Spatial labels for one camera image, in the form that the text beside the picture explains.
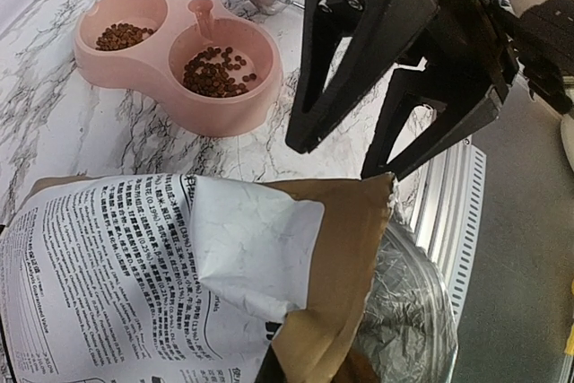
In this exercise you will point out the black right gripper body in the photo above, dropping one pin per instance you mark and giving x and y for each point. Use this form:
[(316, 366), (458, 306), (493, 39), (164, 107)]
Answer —
[(469, 69)]

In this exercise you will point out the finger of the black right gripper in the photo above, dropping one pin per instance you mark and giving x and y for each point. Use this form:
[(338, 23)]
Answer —
[(347, 46), (425, 112)]

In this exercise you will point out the brown white dog food bag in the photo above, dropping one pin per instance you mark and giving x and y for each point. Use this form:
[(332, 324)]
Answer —
[(185, 278)]

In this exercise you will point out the brown dog food kibble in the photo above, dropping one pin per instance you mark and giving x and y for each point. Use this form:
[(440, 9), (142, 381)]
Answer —
[(200, 66)]

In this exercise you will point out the pink double pet bowl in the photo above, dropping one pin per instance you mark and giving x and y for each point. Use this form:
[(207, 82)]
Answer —
[(155, 67)]

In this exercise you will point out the front aluminium frame rail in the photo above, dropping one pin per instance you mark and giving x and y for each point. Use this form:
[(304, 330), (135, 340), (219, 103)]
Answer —
[(445, 212)]

